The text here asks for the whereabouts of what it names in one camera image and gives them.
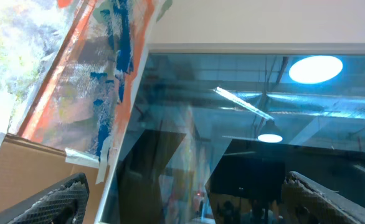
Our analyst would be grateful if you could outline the colourful painted canvas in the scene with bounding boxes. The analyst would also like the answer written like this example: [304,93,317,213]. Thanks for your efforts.
[0,0,171,182]

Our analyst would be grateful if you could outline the glass window pane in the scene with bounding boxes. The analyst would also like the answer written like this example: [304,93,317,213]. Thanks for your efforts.
[100,53,365,223]

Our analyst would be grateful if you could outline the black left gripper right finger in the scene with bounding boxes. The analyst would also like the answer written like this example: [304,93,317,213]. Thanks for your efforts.
[282,171,365,224]

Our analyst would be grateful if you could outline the brown cardboard sheet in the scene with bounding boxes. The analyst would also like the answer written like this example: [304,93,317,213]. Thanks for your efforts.
[0,135,105,224]

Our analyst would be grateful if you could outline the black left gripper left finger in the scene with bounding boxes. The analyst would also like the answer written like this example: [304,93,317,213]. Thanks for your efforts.
[0,172,90,224]

